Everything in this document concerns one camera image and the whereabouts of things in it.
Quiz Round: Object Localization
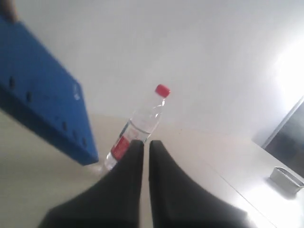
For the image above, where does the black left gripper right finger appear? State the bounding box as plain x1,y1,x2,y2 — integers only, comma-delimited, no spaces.
149,140,256,228

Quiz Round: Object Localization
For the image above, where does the person's open hand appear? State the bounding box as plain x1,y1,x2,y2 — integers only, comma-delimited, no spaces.
0,0,18,23

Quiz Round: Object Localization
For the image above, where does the blue ring binder notebook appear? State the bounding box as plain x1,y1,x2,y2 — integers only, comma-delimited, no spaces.
0,19,98,165

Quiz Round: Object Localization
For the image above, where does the clear plastic water bottle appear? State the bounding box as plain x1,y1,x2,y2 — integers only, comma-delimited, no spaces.
104,84,171,171

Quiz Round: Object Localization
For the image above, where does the small metal tray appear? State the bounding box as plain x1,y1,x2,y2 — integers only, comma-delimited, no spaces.
270,167,304,195

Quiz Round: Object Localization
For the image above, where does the dark window with frame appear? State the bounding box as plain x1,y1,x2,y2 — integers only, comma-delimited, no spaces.
262,97,304,177

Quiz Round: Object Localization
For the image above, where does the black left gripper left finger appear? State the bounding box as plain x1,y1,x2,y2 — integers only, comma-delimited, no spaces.
39,141,144,228

